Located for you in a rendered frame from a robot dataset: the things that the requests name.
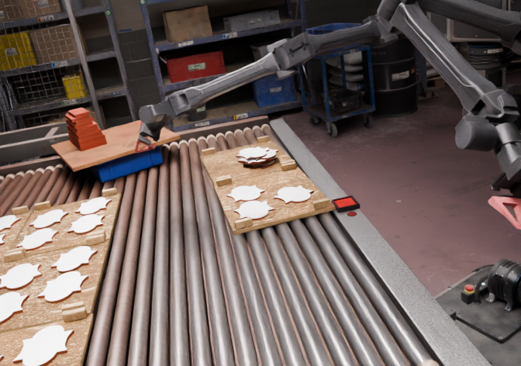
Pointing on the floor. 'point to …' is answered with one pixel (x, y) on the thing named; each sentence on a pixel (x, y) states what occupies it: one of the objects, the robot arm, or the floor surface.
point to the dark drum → (391, 79)
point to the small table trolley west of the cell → (319, 112)
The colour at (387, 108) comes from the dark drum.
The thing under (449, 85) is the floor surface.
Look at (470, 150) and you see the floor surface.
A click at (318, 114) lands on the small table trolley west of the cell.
